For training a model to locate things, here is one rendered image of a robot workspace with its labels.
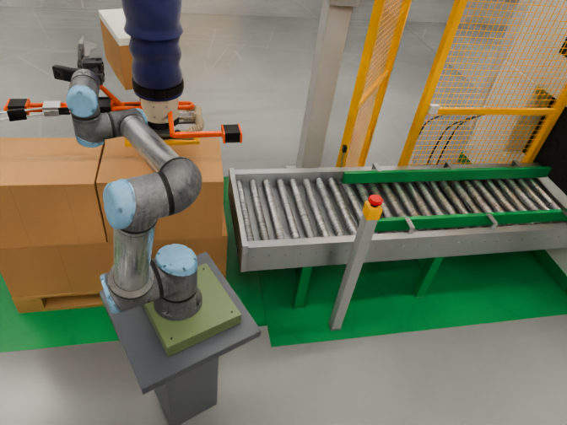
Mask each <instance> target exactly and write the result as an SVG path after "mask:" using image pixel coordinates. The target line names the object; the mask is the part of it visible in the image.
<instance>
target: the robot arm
mask: <svg viewBox="0 0 567 425"><path fill-rule="evenodd" d="M96 47H97V45H96V44H95V43H91V42H88V41H84V36H82V37H81V38H80V40H79V42H78V60H77V65H78V67H77V68H73V67H65V66H61V65H57V64H56V65H54V66H52V71H53V75H54V78H55V79H59V80H63V81H68V82H70V85H69V90H68V92H67V97H66V102H67V107H68V109H69V110H70V111H71V116H72V120H73V128H74V135H75V137H76V140H77V142H78V143H79V144H80V145H82V146H84V147H87V148H97V147H99V146H101V145H103V144H104V142H105V139H111V138H115V137H124V138H126V139H127V140H128V142H130V143H131V145H132V146H133V147H134V148H135V150H136V151H137V152H138V154H139V155H140V156H141V157H142V158H143V160H144V161H145V162H146V163H147V165H148V166H149V167H150V168H151V170H152V171H153V172H154V173H151V174H147V175H140V176H136V177H132V178H127V179H119V180H117V181H113V182H111V183H108V184H107V185H106V186H105V189H104V192H103V201H104V209H105V215H106V217H107V220H108V222H109V224H110V226H111V227H112V228H113V245H114V265H113V266H112V268H111V269H110V271H109V272H106V273H104V274H102V275H100V280H101V283H102V287H103V289H104V292H105V296H106V298H107V302H108V304H109V306H110V309H111V313H113V314H117V313H120V312H124V311H126V310H129V309H133V308H136V307H138V306H140V305H143V304H147V303H150V302H153V301H154V308H155V310H156V312H157V313H158V314H159V315H160V316H161V317H163V318H164V319H167V320H172V321H181V320H187V319H189V318H191V317H193V316H194V315H195V314H196V313H197V312H198V311H199V310H200V308H201V306H202V301H203V297H202V293H201V291H200V289H199V288H198V286H197V257H196V255H195V253H194V252H193V250H191V249H190V248H188V247H187V246H185V245H179V244H171V245H165V246H163V247H162V248H160V249H159V250H158V252H157V254H156V256H155V258H154V259H151V254H152V249H153V242H154V232H155V226H156V223H157V220H158V218H164V217H168V216H170V215H174V214H177V213H180V212H182V211H184V210H185V209H187V208H188V207H190V206H191V205H192V204H193V203H194V202H195V200H196V199H197V197H198V195H199V193H200V190H201V188H202V182H203V180H202V175H201V172H200V170H199V168H198V167H197V166H196V165H195V164H194V163H193V162H192V161H191V160H190V159H188V158H185V157H180V156H179V155H178V154H177V153H176V152H175V151H174V150H173V149H172V148H171V147H170V146H169V145H168V144H167V143H166V142H165V141H164V140H163V139H162V138H161V137H160V136H159V135H158V134H157V133H156V132H155V131H154V130H153V129H152V128H151V127H150V126H149V125H148V121H147V117H146V115H145V113H144V112H143V110H141V109H139V108H131V109H129V110H117V111H111V112H105V113H100V105H99V91H100V85H103V82H104V81H105V73H104V69H105V68H104V63H103V62H102V57H91V59H86V58H84V57H89V56H90V52H91V51H92V50H94V49H96Z"/></svg>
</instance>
